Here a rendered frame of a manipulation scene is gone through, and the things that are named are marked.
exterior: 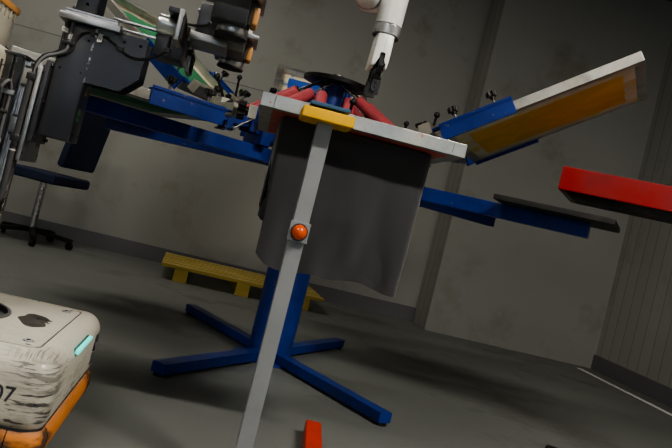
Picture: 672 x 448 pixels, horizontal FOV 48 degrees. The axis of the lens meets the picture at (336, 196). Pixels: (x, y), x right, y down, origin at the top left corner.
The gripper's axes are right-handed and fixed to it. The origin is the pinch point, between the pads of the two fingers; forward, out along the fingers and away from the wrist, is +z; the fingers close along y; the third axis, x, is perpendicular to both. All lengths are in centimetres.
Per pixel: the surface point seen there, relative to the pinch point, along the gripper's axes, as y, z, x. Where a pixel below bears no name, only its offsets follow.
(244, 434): 21, 93, -11
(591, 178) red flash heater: -62, -1, 95
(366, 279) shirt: -9, 52, 14
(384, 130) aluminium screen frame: 1.9, 10.2, 6.2
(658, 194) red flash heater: -50, -1, 116
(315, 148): 21.2, 21.5, -12.1
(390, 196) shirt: -7.3, 26.8, 14.0
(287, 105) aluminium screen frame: 2.0, 10.7, -21.2
